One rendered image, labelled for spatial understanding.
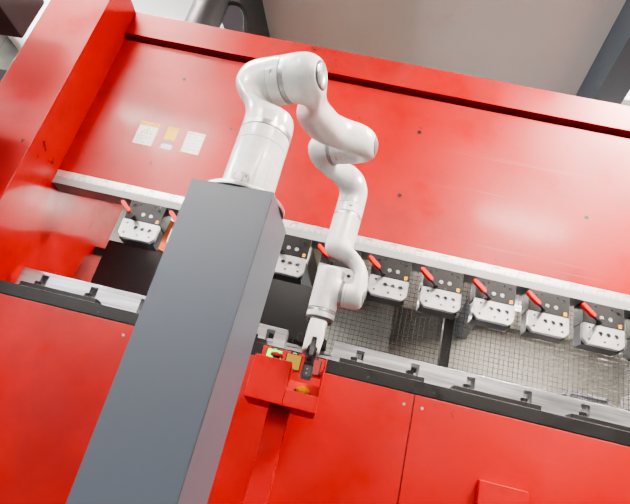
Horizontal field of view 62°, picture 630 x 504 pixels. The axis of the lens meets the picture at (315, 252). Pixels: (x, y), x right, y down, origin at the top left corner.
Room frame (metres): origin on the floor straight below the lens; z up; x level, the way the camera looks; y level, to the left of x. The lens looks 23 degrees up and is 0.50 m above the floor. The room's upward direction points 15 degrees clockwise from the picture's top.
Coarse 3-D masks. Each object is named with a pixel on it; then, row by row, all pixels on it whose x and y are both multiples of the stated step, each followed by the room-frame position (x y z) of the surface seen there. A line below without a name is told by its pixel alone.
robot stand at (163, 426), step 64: (192, 192) 0.97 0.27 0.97; (256, 192) 0.94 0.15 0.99; (192, 256) 0.96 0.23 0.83; (256, 256) 0.95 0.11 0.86; (192, 320) 0.95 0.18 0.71; (256, 320) 1.08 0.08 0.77; (128, 384) 0.96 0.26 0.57; (192, 384) 0.94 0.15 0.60; (128, 448) 0.95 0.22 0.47; (192, 448) 0.93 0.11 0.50
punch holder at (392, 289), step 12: (372, 264) 1.85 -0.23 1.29; (384, 264) 1.85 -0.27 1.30; (396, 264) 1.84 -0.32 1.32; (408, 264) 1.84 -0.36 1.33; (372, 276) 1.85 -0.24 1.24; (396, 276) 1.84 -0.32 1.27; (408, 276) 1.84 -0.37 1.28; (372, 288) 1.85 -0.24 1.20; (384, 288) 1.84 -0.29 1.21; (396, 288) 1.84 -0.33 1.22; (372, 300) 1.92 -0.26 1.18; (384, 300) 1.88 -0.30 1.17; (396, 300) 1.85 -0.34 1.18
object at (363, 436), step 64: (0, 320) 1.85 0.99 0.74; (64, 320) 1.83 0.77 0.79; (0, 384) 1.84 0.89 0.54; (64, 384) 1.82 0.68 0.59; (0, 448) 1.83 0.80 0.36; (64, 448) 1.82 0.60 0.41; (256, 448) 1.76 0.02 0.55; (320, 448) 1.75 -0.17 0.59; (384, 448) 1.73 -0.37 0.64; (448, 448) 1.71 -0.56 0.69; (512, 448) 1.69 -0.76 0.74; (576, 448) 1.68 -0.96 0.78
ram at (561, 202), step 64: (128, 64) 1.97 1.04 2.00; (192, 64) 1.94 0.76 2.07; (128, 128) 1.96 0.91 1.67; (192, 128) 1.93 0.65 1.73; (384, 128) 1.86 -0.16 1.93; (448, 128) 1.83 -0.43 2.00; (512, 128) 1.81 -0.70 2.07; (576, 128) 1.79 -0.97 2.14; (128, 192) 1.94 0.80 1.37; (320, 192) 1.88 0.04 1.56; (384, 192) 1.85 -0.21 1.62; (448, 192) 1.83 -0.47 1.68; (512, 192) 1.81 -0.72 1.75; (576, 192) 1.78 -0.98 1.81; (512, 256) 1.81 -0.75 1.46; (576, 256) 1.78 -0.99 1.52
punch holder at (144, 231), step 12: (132, 204) 1.94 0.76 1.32; (144, 204) 1.94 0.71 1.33; (144, 216) 1.93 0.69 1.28; (156, 216) 1.93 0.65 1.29; (168, 216) 1.97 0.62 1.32; (120, 228) 1.94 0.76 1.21; (132, 228) 1.93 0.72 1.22; (144, 228) 1.93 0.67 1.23; (156, 228) 1.92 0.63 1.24; (132, 240) 1.95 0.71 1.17; (144, 240) 1.93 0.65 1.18; (156, 240) 1.96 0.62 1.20
